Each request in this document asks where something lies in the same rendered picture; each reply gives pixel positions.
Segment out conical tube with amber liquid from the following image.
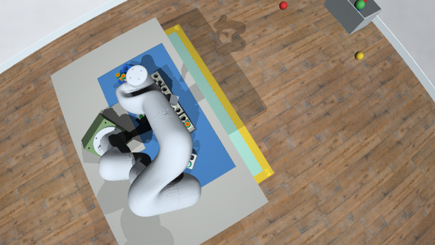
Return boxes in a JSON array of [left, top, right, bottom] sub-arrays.
[[115, 72, 123, 81]]

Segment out blue tube rack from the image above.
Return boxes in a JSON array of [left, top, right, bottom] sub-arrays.
[[118, 65, 132, 84]]

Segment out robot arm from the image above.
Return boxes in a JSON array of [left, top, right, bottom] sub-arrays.
[[93, 65, 201, 217]]

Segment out blue flat mat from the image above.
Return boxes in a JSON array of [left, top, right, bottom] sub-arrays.
[[97, 43, 236, 187]]

